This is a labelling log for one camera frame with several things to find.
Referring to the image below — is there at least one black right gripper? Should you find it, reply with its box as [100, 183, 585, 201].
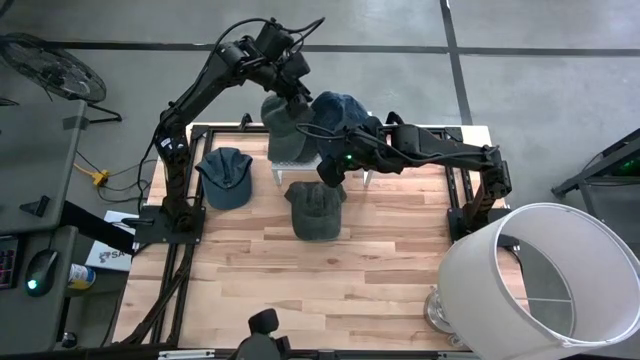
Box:
[317, 117, 401, 189]

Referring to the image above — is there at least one white perforated metal shelf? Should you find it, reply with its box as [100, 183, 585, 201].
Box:
[269, 112, 375, 189]

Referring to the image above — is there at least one black and grey office chair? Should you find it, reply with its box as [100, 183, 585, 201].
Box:
[227, 308, 292, 360]

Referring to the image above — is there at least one black desk support bar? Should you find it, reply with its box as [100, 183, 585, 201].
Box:
[59, 199, 136, 254]

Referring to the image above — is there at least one blue denim cap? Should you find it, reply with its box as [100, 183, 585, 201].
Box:
[310, 90, 374, 162]

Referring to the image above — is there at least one black desk bracket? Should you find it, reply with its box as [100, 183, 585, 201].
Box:
[19, 194, 51, 219]

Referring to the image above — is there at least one black computer mouse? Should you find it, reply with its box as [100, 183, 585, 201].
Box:
[24, 248, 59, 298]

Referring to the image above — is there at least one white printed cardboard box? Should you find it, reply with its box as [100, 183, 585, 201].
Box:
[84, 209, 140, 273]

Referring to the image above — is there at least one black keyboard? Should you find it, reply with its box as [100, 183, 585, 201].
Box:
[0, 235, 20, 291]

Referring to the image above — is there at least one yellow power plug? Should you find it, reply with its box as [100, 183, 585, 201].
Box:
[73, 162, 111, 188]

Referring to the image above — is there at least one white lamp shade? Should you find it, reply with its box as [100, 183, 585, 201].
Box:
[437, 202, 640, 360]

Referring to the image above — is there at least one grey desk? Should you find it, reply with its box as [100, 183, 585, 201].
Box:
[0, 99, 89, 354]

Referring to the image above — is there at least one dark slate blue cap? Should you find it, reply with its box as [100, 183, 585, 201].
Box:
[193, 146, 254, 211]

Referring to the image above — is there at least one dark green cap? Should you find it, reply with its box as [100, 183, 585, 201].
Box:
[283, 180, 349, 243]

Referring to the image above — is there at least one black equipment cart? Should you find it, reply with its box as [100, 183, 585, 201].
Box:
[551, 127, 640, 246]

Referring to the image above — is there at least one silver lamp base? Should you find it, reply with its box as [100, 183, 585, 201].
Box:
[423, 288, 469, 350]

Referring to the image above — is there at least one grey-green cap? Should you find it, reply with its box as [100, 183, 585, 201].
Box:
[259, 93, 321, 164]

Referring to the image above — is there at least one white and yellow can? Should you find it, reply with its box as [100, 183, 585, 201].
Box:
[67, 263, 97, 291]

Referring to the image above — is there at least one black floor fan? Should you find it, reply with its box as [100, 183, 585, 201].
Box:
[0, 32, 124, 125]

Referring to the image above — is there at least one black aluminium table frame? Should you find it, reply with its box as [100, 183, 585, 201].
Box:
[113, 122, 509, 351]

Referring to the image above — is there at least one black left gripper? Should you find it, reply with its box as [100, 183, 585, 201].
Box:
[257, 22, 315, 120]

